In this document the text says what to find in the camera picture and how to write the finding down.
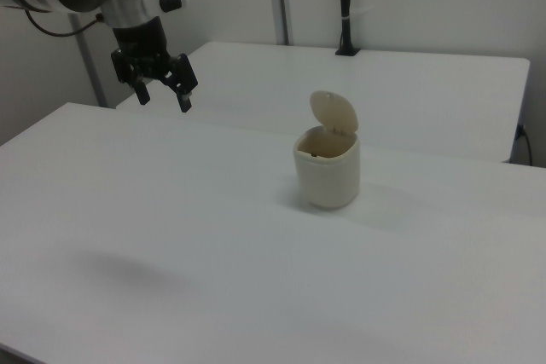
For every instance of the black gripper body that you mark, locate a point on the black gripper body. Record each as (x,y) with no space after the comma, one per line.
(141,42)

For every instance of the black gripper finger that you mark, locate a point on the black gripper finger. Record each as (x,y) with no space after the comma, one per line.
(142,93)
(186,78)

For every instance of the beige trash bin lid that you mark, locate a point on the beige trash bin lid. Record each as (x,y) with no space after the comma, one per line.
(333,111)

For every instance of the cream ceramic bowl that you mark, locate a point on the cream ceramic bowl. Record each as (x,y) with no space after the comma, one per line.
(328,180)

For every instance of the white zip tie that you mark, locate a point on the white zip tie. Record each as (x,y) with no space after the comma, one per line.
(356,13)

